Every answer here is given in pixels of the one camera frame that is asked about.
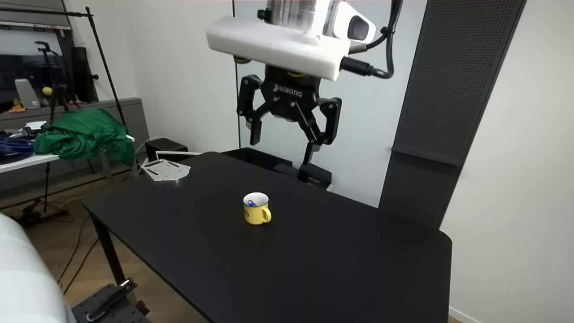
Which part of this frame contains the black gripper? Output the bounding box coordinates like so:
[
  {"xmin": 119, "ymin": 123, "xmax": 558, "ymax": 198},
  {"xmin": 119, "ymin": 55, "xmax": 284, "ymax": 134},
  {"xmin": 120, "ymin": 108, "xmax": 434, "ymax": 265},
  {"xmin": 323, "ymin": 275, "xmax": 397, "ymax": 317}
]
[{"xmin": 235, "ymin": 65, "xmax": 345, "ymax": 150}]

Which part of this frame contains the yellow mug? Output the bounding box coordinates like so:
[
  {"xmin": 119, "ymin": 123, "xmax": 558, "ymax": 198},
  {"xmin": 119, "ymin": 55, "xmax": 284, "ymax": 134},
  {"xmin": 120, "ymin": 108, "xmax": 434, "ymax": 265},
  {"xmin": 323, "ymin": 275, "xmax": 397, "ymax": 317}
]
[{"xmin": 241, "ymin": 191, "xmax": 275, "ymax": 229}]

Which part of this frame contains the small black box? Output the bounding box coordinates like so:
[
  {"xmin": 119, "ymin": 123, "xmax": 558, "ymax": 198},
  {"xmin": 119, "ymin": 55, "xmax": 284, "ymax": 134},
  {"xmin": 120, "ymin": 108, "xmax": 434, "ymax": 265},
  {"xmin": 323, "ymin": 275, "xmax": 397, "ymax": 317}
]
[{"xmin": 296, "ymin": 143, "xmax": 334, "ymax": 189}]

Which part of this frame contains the white partition board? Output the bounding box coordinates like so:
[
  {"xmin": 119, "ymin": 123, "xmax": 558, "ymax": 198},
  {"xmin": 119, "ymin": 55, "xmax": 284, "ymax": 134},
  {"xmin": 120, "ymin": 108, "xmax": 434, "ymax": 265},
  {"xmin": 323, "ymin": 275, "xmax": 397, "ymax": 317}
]
[{"xmin": 232, "ymin": 0, "xmax": 431, "ymax": 209}]

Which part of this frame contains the crumpled white paper sheet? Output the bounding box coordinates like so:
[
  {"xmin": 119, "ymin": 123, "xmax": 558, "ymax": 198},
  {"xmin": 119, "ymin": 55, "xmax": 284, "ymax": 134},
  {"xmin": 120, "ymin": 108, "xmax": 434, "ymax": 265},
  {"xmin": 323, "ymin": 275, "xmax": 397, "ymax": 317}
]
[{"xmin": 138, "ymin": 157, "xmax": 194, "ymax": 186}]

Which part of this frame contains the dark grey acoustic panel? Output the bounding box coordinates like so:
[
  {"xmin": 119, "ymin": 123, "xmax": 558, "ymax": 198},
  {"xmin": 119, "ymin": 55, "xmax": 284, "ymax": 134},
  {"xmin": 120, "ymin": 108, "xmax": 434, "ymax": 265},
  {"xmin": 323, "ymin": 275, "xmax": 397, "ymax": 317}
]
[{"xmin": 379, "ymin": 0, "xmax": 529, "ymax": 232}]

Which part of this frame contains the black light stand pole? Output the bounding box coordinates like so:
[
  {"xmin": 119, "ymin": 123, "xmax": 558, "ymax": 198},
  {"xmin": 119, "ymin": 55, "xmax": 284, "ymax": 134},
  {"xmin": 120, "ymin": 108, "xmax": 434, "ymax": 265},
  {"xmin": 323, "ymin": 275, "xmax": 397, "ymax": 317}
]
[{"xmin": 59, "ymin": 6, "xmax": 131, "ymax": 130}]

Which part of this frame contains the green cloth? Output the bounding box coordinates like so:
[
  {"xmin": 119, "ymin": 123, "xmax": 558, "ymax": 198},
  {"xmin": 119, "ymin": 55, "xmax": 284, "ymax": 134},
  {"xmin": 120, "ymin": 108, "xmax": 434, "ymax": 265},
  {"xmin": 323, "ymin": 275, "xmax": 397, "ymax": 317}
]
[{"xmin": 33, "ymin": 107, "xmax": 137, "ymax": 169}]

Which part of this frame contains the black table leg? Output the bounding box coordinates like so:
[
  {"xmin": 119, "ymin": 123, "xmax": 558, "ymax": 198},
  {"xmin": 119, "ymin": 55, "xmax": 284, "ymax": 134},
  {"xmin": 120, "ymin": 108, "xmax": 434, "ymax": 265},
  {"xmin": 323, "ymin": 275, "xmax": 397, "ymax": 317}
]
[{"xmin": 88, "ymin": 214, "xmax": 131, "ymax": 292}]

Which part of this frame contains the black tripod with yellow knob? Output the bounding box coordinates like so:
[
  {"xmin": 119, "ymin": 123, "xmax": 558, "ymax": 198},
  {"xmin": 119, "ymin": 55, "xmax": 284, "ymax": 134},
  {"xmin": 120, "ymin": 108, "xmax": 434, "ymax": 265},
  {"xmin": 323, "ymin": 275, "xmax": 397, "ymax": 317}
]
[{"xmin": 33, "ymin": 40, "xmax": 85, "ymax": 125}]

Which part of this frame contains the black floor clamp base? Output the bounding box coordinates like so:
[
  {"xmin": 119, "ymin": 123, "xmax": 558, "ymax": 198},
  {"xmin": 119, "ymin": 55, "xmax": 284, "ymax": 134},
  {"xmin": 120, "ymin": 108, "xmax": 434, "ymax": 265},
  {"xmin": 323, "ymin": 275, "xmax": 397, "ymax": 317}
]
[{"xmin": 70, "ymin": 277, "xmax": 153, "ymax": 323}]

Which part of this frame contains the white side table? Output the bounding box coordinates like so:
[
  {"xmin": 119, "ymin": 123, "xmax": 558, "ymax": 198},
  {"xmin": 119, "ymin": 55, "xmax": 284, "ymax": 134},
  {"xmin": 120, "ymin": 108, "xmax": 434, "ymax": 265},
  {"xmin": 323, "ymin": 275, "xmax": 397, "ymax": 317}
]
[{"xmin": 0, "ymin": 153, "xmax": 63, "ymax": 213}]

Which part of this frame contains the dark blue cloth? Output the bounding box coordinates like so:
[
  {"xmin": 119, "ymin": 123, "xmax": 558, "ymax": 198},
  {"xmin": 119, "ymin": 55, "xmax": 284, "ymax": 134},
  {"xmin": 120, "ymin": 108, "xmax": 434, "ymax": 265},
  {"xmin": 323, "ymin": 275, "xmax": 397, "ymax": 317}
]
[{"xmin": 0, "ymin": 134, "xmax": 38, "ymax": 166}]

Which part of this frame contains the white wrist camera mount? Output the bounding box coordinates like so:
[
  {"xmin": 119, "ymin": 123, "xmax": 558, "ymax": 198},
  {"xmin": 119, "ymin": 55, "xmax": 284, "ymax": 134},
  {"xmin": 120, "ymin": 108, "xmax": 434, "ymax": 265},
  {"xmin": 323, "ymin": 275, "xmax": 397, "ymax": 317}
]
[{"xmin": 205, "ymin": 15, "xmax": 352, "ymax": 83}]

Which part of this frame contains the black floor cable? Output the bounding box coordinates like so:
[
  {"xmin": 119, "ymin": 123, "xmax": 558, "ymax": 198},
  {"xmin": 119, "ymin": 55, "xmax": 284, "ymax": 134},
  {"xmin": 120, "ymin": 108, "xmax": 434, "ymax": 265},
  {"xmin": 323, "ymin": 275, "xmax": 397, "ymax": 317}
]
[{"xmin": 56, "ymin": 214, "xmax": 103, "ymax": 297}]

